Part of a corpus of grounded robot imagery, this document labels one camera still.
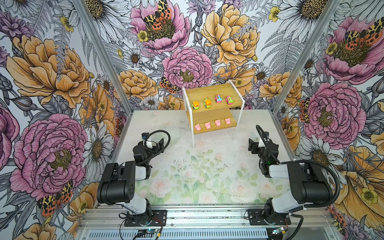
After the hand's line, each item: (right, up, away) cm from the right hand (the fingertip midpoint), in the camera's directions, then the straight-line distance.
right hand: (255, 142), depth 94 cm
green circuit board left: (-58, -39, -23) cm, 73 cm away
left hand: (-62, 0, -1) cm, 62 cm away
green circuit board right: (+2, -39, -23) cm, 45 cm away
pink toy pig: (-36, +10, -5) cm, 38 cm away
